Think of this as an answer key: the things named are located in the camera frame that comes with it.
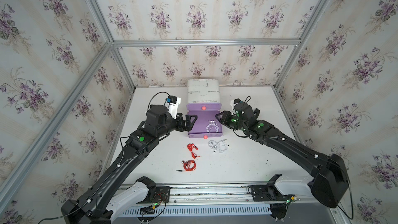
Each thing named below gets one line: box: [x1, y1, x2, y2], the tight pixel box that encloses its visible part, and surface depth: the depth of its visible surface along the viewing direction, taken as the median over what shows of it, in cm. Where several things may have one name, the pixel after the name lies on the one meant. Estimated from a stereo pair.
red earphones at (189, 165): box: [175, 159, 197, 172], surface depth 84 cm
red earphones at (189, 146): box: [187, 143, 203, 160], surface depth 90 cm
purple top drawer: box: [186, 102, 222, 111], surface depth 86 cm
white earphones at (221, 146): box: [208, 138, 228, 153], surface depth 90 cm
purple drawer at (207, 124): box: [187, 110, 223, 138], surface depth 90 cm
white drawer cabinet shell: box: [186, 78, 221, 104], surface depth 89 cm
